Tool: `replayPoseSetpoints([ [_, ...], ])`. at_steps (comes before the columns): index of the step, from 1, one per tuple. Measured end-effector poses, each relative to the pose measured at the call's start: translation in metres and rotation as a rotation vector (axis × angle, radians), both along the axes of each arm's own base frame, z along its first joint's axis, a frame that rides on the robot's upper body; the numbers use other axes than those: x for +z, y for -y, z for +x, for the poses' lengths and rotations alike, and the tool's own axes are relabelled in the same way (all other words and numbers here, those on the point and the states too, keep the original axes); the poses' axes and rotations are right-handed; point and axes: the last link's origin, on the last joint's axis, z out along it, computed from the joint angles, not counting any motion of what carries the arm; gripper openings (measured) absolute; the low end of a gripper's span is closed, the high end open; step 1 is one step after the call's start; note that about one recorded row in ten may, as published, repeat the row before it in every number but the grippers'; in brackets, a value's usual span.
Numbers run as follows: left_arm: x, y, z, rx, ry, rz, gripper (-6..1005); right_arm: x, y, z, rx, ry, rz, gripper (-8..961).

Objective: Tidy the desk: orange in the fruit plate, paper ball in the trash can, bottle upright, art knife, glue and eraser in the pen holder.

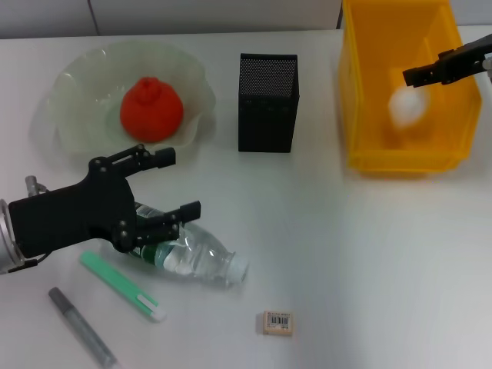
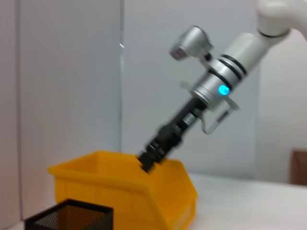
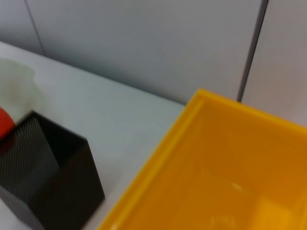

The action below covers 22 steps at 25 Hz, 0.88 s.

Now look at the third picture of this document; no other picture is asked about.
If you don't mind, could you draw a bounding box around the orange fruit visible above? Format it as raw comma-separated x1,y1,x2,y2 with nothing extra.
0,107,17,141

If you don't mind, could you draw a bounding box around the black mesh pen holder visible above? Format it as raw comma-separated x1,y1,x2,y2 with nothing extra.
0,110,106,230

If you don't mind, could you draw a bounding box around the translucent green wavy fruit plate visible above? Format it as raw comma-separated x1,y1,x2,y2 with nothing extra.
0,57,46,125

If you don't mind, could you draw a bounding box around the yellow plastic storage bin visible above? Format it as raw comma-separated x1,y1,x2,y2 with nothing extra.
97,88,307,230

